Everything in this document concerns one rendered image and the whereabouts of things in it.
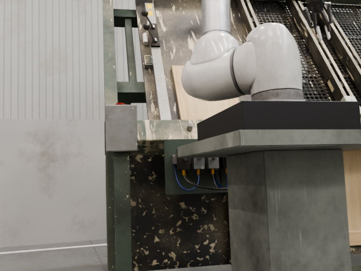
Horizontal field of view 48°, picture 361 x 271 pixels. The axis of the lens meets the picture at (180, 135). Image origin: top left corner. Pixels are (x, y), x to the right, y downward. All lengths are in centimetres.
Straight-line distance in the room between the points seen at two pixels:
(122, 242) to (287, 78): 85
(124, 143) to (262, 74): 61
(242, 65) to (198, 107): 75
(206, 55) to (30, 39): 357
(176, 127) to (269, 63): 72
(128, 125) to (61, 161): 297
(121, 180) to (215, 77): 56
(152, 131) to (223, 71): 61
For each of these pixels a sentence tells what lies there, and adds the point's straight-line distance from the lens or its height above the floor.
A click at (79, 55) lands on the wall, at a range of 470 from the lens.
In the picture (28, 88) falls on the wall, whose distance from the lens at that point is 461.
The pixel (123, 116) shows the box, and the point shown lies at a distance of 156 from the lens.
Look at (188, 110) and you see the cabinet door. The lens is 194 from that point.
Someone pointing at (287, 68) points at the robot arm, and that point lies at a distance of 122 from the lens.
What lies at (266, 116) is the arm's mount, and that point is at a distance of 104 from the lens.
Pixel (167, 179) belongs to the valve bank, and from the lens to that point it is 175.
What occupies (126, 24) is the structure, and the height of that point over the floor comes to 156.
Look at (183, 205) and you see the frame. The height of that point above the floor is 50.
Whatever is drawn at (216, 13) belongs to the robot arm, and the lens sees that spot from 141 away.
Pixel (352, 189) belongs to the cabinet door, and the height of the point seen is 55.
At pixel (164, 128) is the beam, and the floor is 86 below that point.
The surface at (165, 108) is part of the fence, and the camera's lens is 190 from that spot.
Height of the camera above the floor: 65
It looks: 6 degrees up
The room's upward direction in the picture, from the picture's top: 2 degrees counter-clockwise
